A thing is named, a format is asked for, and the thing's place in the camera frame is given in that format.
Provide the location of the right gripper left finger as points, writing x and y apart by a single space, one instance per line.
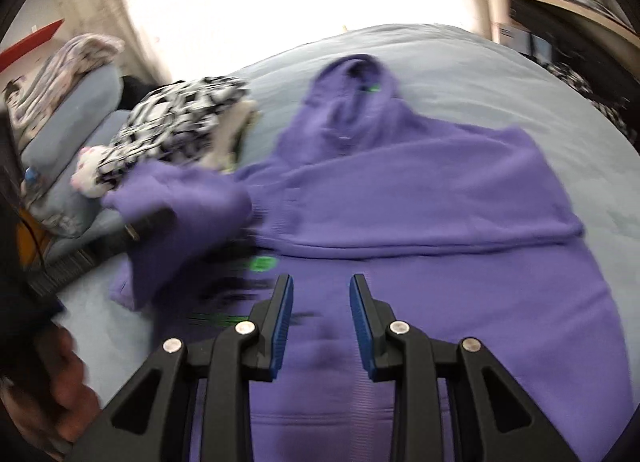
151 417

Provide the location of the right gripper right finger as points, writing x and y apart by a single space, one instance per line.
452 401

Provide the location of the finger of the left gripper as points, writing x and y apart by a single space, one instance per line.
150 225

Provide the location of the purple zip hoodie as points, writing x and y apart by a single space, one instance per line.
463 230

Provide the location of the black white clothes pile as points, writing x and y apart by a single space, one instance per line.
615 111

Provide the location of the person's left hand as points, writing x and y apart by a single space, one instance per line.
80 404

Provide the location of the white pink cat plush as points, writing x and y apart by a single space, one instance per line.
87 178

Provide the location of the black white patterned folded garment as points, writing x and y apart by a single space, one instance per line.
172 123

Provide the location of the cream folded garment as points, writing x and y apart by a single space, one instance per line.
226 137

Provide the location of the black fuzzy garment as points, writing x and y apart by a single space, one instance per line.
133 91

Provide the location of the pink white folded blanket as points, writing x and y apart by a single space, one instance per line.
35 105

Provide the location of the blue-grey bed blanket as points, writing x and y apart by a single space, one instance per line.
444 74

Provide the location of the red wall shelf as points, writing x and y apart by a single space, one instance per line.
29 43

